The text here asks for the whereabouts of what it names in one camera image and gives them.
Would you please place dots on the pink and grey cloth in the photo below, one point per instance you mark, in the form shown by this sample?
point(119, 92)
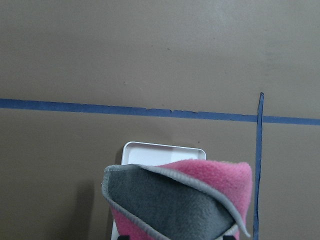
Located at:
point(185, 200)

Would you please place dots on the white rectangular tray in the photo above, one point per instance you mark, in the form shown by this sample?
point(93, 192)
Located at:
point(153, 154)

